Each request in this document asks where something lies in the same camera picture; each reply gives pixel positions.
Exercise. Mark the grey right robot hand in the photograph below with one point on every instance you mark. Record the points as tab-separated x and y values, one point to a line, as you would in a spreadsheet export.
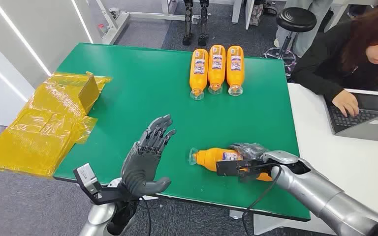
249	150

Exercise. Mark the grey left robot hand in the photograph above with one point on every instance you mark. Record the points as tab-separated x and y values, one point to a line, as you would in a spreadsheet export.
141	166

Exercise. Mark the orange juice bottle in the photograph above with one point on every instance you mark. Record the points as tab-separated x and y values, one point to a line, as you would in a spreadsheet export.
216	66
199	70
235	66
208	159

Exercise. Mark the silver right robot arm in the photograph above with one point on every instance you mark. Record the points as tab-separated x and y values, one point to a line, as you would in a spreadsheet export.
322	195

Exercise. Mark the white table foot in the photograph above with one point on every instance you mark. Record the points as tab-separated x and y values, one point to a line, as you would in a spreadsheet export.
238	214

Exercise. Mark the green table mat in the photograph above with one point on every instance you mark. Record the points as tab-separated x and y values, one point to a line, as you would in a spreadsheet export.
143	81

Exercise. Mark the yellow plastic wrapped box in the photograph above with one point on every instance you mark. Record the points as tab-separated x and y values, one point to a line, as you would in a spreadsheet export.
45	127

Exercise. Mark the person's hand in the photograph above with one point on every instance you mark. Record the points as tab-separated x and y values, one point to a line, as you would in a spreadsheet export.
346	102

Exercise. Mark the grey laptop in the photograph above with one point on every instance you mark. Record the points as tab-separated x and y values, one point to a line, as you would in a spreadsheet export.
368	128

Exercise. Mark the black robot leg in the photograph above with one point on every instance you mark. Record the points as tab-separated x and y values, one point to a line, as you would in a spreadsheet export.
203	22
188	22

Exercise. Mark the patterned bag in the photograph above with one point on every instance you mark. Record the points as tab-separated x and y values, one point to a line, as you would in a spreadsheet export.
256	14

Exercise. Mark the black round stool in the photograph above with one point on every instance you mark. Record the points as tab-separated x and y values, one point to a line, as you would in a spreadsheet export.
296	19

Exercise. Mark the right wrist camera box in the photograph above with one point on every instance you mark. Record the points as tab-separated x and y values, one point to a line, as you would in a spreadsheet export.
228	167

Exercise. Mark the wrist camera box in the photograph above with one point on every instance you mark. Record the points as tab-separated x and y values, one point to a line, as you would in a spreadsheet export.
86	177
228	167

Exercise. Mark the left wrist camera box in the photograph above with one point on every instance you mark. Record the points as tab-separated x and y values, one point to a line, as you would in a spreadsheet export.
86	177

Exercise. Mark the white metal frame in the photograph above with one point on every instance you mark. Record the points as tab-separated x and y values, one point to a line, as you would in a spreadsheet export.
143	15

